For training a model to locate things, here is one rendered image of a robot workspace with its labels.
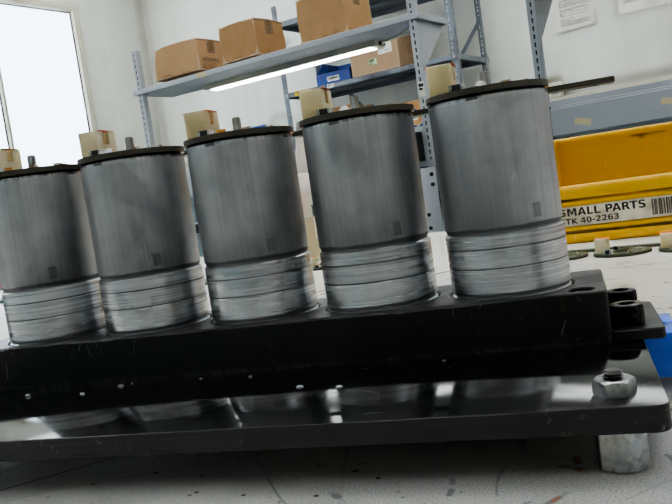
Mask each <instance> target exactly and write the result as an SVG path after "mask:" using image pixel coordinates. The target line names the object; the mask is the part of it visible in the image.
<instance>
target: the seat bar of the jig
mask: <svg viewBox="0 0 672 504"><path fill-rule="evenodd" d="M570 280H571V281H572V285H570V286H568V287H565V288H562V289H559V290H555V291H551V292H546V293H541V294H535V295H529V296H522V297H514V298H505V299H492V300H461V299H455V298H453V294H454V292H453V291H452V285H443V286H437V289H438V290H437V292H436V293H438V297H437V298H435V299H432V300H429V301H426V302H422V303H419V304H415V305H410V306H405V307H400V308H394V309H388V310H381V311H372V312H362V313H331V312H328V308H329V306H327V300H326V298H318V299H317V300H318V302H317V303H316V304H318V306H319V308H317V309H314V310H312V311H309V312H306V313H302V314H299V315H295V316H291V317H286V318H281V319H276V320H271V321H265V322H258V323H250V324H240V325H214V324H213V321H214V319H213V318H212V312H211V310H209V311H210V312H209V313H208V314H209V315H210V318H208V319H206V320H203V321H200V322H197V323H194V324H190V325H186V326H182V327H178V328H173V329H168V330H163V331H158V332H152V333H145V334H137V335H128V336H108V332H109V331H108V330H107V329H105V330H102V331H99V332H95V333H92V334H88V335H84V336H80V337H75V338H71V339H66V340H60V341H55V342H49V343H42V344H35V345H25V346H11V345H10V344H11V343H12V341H10V339H9V338H5V339H2V340H0V391H6V390H19V389H32V388H45V387H58V386H70V385H83V384H96V383H109V382H122V381H134V380H147V379H160V378H173V377H186V376H198V375H211V374H224V373H237V372H250V371H262V370H275V369H288V368H301V367H314V366H326V365H339V364H352V363H365V362H378V361H390V360H403V359H416V358H429V357H442V356H454V355H467V354H480V353H493V352H506V351H518V350H531V349H544V348H557V347H570V346H582V345H595V344H608V343H613V342H614V341H613V333H612V325H611V316H610V308H609V300H608V292H607V288H606V285H605V281H604V278H603V274H602V271H601V270H600V269H593V270H584V271H575V272H571V279H570Z"/></svg>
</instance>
